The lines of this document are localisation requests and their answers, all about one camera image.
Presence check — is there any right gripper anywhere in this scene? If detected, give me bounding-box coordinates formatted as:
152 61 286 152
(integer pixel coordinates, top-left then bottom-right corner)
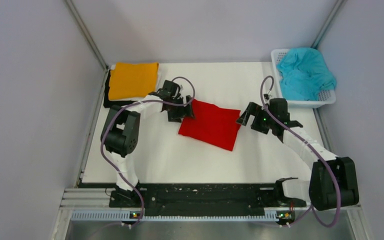
236 101 276 135

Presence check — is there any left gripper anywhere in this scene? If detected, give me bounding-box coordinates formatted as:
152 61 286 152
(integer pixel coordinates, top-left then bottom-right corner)
166 95 196 123

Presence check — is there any right aluminium corner post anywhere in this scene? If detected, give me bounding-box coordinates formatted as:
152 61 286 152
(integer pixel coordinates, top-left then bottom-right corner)
311 0 348 49

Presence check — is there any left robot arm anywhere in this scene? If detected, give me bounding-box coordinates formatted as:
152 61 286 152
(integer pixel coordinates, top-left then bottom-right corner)
100 77 196 209

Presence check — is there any aluminium corner post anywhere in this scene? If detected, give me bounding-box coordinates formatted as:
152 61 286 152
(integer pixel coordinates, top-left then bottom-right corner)
311 0 348 49
63 0 108 70

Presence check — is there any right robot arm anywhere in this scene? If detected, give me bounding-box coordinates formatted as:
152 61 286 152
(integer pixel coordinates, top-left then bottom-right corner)
236 98 360 211

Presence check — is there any red t-shirt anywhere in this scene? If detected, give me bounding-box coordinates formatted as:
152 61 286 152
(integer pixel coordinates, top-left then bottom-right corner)
178 99 241 151

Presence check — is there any orange folded t-shirt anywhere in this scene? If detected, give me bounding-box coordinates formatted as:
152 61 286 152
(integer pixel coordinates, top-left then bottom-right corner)
108 61 160 102

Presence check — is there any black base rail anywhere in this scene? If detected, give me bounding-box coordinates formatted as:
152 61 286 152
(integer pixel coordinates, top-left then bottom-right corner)
79 181 312 220

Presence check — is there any white plastic basket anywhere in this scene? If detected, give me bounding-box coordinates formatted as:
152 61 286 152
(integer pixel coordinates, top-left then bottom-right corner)
270 48 337 109

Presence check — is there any left aluminium corner post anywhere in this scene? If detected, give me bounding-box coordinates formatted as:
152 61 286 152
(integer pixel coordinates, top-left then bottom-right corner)
63 0 108 70

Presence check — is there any teal t-shirt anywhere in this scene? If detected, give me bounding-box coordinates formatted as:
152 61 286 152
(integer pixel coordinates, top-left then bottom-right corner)
276 47 337 101

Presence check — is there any black folded t-shirt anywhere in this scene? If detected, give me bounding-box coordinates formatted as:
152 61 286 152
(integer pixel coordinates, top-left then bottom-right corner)
102 70 141 108

